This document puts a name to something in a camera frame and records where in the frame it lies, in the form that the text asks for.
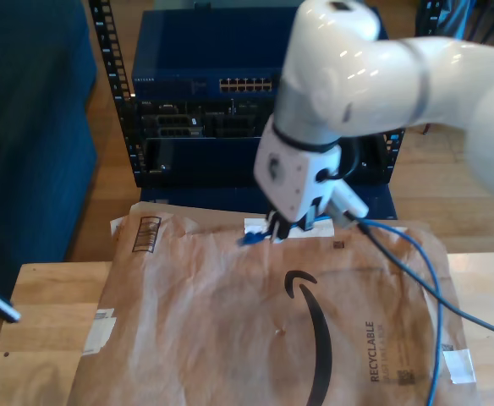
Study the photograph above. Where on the black rack server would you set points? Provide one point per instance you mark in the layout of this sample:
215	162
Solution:
230	122

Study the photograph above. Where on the black rack shelf tray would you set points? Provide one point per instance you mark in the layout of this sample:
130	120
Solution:
196	175

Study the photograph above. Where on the brown paper mailer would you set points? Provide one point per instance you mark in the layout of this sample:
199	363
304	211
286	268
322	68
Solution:
213	338

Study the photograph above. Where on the blue sofa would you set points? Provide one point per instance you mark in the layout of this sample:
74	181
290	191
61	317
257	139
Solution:
27	148

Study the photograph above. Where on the grey blue jacket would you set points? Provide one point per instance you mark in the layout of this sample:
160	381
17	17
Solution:
454	17

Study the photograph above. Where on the blue rack base plate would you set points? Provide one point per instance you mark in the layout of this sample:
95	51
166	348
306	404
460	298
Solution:
209	199

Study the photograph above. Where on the blue network switch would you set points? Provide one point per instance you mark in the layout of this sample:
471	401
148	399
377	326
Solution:
204	46

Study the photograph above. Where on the black rack frame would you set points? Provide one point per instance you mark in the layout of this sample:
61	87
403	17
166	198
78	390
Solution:
126	127

